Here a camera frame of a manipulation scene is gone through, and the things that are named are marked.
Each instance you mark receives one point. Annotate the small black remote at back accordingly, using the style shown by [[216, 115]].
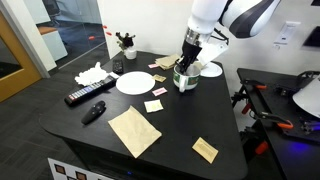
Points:
[[118, 67]]

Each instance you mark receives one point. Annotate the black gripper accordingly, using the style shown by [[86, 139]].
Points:
[[189, 54]]

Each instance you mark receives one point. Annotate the pink sugar packet centre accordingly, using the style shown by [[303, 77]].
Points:
[[159, 91]]

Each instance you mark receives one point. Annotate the small tan packet near plate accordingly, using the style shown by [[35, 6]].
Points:
[[159, 78]]

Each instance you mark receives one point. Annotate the checkerboard calibration board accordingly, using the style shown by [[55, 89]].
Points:
[[64, 171]]

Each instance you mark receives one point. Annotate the white and green mug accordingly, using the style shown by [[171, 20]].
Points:
[[187, 80]]

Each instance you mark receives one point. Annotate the white wall socket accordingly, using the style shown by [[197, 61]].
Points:
[[286, 32]]

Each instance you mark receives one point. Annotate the black side table with clamps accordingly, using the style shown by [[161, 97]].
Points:
[[279, 121]]

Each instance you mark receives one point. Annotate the white flower pot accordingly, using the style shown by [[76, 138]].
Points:
[[130, 53]]

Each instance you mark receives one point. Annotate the stack of brown napkins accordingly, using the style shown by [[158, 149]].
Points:
[[167, 62]]

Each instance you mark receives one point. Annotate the white round plate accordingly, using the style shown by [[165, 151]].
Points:
[[135, 83]]

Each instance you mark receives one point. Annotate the small black curved remote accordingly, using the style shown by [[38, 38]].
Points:
[[95, 111]]

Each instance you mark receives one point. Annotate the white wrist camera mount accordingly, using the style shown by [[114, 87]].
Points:
[[210, 51]]

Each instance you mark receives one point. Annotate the yellow sticky note packet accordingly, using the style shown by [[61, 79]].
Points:
[[153, 106]]

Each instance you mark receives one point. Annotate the pink sugar packet near napkins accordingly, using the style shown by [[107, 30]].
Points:
[[153, 66]]

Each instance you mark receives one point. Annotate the crumpled white tissue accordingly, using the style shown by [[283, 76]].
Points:
[[93, 75]]

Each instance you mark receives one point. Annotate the large brown paper bag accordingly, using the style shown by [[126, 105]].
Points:
[[134, 131]]

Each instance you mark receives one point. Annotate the white round coaster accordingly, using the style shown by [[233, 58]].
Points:
[[211, 70]]

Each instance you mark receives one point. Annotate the tan packet at front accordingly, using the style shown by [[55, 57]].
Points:
[[205, 150]]

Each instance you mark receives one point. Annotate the dark dried flowers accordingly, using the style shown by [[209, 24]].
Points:
[[125, 41]]

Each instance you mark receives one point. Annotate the long black remote control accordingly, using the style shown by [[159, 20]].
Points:
[[89, 91]]

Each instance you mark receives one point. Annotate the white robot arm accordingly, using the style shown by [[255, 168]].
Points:
[[243, 19]]

